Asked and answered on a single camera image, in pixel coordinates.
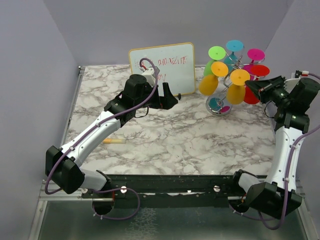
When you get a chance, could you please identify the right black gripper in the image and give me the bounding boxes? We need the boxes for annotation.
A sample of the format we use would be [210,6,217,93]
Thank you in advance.
[245,75,293,108]

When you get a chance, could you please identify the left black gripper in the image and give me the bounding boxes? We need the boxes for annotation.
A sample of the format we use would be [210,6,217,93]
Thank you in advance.
[134,82,178,110]

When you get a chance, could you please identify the red wine glass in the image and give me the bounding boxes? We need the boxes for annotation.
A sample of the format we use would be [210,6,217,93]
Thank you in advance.
[244,64,270,105]

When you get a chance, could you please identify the yellow wine glass front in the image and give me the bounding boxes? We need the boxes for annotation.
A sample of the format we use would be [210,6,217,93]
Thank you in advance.
[226,69,251,105]

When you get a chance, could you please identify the yellow wine glass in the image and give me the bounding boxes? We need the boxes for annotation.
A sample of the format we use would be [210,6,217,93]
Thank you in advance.
[226,69,251,105]
[198,60,229,96]

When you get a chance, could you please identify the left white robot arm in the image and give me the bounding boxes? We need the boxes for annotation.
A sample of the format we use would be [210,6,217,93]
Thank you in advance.
[45,74,178,198]

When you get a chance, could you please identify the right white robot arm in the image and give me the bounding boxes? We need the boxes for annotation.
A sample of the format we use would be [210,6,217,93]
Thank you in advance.
[229,76,320,220]

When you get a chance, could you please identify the pink wine glass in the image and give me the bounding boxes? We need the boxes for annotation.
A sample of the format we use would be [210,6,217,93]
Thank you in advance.
[243,48,266,74]

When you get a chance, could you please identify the yellow wine glass left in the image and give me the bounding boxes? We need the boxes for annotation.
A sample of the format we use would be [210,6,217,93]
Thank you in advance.
[198,60,229,96]

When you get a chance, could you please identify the chrome wine glass rack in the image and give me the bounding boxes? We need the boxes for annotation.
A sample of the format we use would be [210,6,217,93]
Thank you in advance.
[205,51,266,116]

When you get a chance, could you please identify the blue wine glass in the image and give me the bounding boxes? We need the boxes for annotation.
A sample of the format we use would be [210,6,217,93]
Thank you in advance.
[223,39,244,72]

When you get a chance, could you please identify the green wine glass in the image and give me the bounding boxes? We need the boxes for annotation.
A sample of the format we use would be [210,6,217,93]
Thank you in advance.
[203,45,226,77]

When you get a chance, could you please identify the yellow framed whiteboard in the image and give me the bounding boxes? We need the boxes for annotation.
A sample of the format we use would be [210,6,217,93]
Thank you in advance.
[128,42,196,96]

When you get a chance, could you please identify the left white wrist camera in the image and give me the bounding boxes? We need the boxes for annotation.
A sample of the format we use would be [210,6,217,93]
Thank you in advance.
[140,66,160,86]

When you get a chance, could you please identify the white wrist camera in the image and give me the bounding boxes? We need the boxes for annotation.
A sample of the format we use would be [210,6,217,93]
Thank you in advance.
[284,70,309,89]
[140,66,160,86]

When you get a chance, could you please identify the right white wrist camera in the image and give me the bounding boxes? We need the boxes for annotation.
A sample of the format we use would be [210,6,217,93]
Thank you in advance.
[284,70,309,89]

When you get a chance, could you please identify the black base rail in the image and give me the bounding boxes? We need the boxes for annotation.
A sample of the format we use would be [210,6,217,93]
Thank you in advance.
[81,174,245,209]

